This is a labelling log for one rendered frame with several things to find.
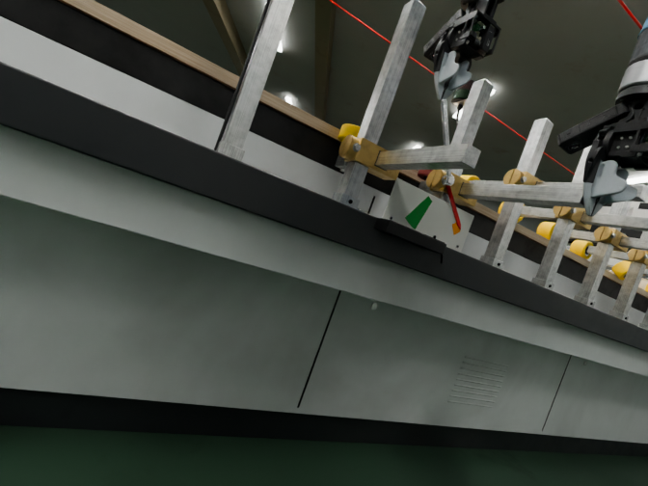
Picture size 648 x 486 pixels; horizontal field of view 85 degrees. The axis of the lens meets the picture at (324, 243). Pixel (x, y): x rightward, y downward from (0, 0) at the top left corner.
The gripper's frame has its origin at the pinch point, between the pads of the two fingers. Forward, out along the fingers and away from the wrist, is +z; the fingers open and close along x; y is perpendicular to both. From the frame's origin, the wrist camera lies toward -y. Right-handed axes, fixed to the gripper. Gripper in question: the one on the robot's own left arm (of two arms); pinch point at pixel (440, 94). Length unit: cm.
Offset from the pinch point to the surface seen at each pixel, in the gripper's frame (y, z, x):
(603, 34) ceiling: -174, -227, 283
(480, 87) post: -4.4, -9.2, 13.6
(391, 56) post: -4.4, -3.8, -11.5
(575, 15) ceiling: -181, -228, 247
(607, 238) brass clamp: -4, 8, 86
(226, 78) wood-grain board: -23.9, 10.1, -39.4
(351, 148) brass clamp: -2.8, 17.4, -14.3
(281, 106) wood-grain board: -24.0, 10.4, -25.7
